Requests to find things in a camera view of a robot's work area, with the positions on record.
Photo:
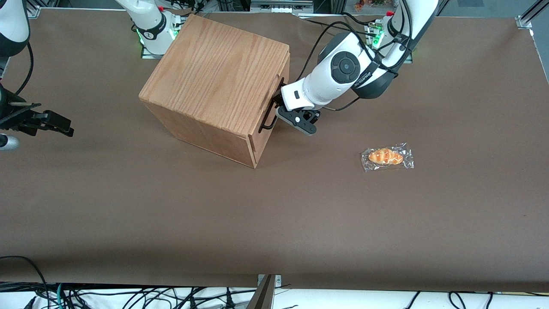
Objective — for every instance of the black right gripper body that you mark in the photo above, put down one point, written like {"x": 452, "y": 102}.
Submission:
{"x": 9, "y": 118}

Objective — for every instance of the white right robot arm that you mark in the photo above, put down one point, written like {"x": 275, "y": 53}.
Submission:
{"x": 148, "y": 17}

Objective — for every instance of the aluminium frame corner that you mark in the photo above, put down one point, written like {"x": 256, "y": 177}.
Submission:
{"x": 525, "y": 19}
{"x": 33, "y": 8}

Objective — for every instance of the bread roll in clear wrapper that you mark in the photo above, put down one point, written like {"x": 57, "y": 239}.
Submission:
{"x": 385, "y": 156}

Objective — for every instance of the wooden drawer cabinet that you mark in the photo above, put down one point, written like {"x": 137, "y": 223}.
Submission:
{"x": 214, "y": 73}

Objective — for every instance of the grey background equipment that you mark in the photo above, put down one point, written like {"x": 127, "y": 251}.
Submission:
{"x": 281, "y": 5}

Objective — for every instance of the orange background items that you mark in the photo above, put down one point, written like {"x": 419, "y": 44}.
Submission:
{"x": 359, "y": 6}

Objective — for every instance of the silver cylinder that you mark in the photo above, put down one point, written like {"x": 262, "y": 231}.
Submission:
{"x": 8, "y": 142}

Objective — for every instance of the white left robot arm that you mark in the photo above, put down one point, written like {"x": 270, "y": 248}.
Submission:
{"x": 330, "y": 86}

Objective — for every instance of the dark metal post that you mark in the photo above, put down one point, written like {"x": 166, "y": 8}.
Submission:
{"x": 261, "y": 298}

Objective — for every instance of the metal table bracket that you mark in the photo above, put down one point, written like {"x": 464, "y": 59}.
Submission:
{"x": 278, "y": 280}

